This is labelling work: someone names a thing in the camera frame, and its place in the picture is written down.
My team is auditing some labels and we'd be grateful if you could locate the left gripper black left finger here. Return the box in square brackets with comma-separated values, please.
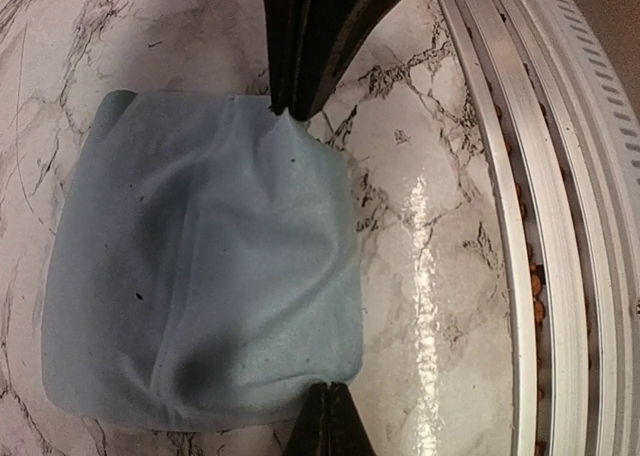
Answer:
[288, 383, 330, 456]

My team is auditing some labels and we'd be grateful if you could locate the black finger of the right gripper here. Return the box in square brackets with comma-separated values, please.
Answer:
[289, 0, 401, 121]
[263, 0, 310, 115]

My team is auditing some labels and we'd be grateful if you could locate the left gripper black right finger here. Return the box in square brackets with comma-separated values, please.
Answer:
[329, 383, 375, 456]

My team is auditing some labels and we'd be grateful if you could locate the light blue cleaning cloth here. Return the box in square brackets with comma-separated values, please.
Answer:
[41, 91, 363, 431]

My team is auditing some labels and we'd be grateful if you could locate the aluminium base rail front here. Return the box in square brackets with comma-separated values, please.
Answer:
[438, 0, 639, 455]

